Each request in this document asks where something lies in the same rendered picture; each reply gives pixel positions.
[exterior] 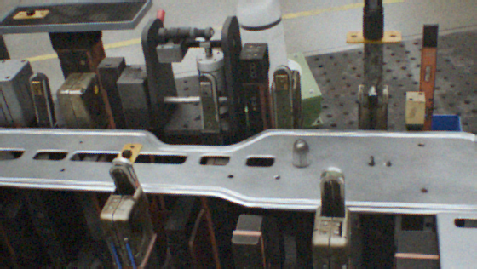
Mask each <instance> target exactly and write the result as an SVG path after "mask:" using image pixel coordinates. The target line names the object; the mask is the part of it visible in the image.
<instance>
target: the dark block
mask: <svg viewBox="0 0 477 269"><path fill-rule="evenodd" d="M238 62H239V70H240V76H241V82H242V84H243V85H244V90H245V97H246V104H247V111H248V117H249V125H250V137H252V136H254V135H257V134H259V133H261V132H262V131H264V130H268V129H274V126H273V110H272V102H271V93H270V84H269V76H268V72H269V68H270V61H269V53H268V44H267V43H245V44H244V47H243V49H242V51H241V54H240V56H239V58H238ZM273 161H274V160H273V159H272V158H261V157H254V165H255V167H271V166H273Z"/></svg>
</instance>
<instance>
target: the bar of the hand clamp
mask: <svg viewBox="0 0 477 269"><path fill-rule="evenodd" d="M363 44H364V105H368V82H379V88H378V105H382V99H383V69H382V63H383V43H363Z"/></svg>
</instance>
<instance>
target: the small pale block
mask: <svg viewBox="0 0 477 269"><path fill-rule="evenodd" d="M425 105H426V100H425V93H424V92H406V103H405V126H406V131H422V128H423V127H424V117H425ZM414 226H415V215H413V216H403V215H402V219H401V228H400V229H399V231H415V230H414Z"/></svg>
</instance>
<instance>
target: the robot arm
mask: <svg viewBox="0 0 477 269"><path fill-rule="evenodd" d="M382 5H383V0H364V6H363V14H362V37H363V38H381V37H383V35H384V6H382ZM237 16H238V23H239V29H240V34H241V38H242V44H243V47H244V44H245V43H267V44H268V53H269V61H270V68H269V72H268V76H269V84H270V87H271V83H272V81H273V72H274V70H275V68H276V67H277V66H281V65H286V66H288V67H289V68H290V69H297V70H298V71H299V72H300V77H302V69H301V67H300V65H299V64H298V63H297V62H295V61H293V60H288V59H287V54H286V47H285V40H284V29H283V23H282V18H281V11H280V0H239V1H238V3H237Z"/></svg>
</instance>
